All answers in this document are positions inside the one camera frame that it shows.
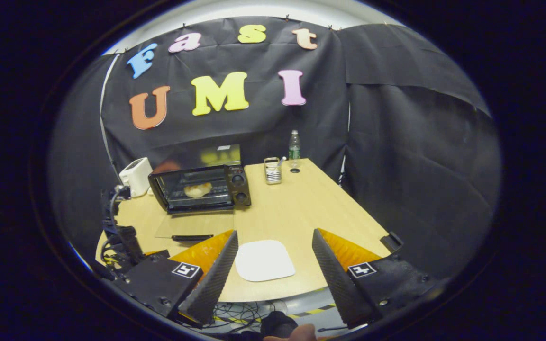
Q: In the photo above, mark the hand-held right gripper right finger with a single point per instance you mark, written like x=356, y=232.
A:
x=337, y=279

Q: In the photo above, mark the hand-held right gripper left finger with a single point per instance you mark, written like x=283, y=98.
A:
x=213, y=279

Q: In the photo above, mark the golden croissant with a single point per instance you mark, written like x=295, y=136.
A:
x=198, y=190

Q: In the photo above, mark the black electric oven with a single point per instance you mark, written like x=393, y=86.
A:
x=238, y=187

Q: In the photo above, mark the white square plate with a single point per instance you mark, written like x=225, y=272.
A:
x=264, y=260

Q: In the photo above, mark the white toaster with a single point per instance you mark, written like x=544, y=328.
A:
x=136, y=177

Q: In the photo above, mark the black table clamp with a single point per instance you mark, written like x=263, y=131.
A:
x=391, y=241

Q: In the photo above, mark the black backdrop cloth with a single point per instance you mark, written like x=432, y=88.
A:
x=396, y=166

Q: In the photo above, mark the clear plastic water bottle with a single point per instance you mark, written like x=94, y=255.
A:
x=294, y=149

